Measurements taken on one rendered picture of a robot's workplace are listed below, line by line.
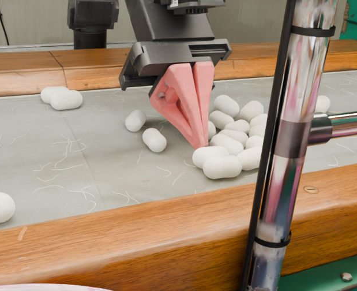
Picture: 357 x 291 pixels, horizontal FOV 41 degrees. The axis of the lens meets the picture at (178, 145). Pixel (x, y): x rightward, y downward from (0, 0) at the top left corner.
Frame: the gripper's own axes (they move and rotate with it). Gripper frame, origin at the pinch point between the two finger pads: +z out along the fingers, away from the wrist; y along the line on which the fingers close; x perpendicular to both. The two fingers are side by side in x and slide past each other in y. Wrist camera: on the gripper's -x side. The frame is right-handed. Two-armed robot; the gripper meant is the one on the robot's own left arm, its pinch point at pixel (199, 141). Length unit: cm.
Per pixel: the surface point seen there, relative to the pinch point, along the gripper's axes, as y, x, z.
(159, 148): -3.3, 2.1, -0.7
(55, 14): 35, 160, -144
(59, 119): -10.1, 10.0, -8.9
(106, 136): -6.6, 6.3, -4.5
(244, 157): 2.7, -2.0, 3.0
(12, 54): -12.0, 19.6, -24.1
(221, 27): 123, 152, -129
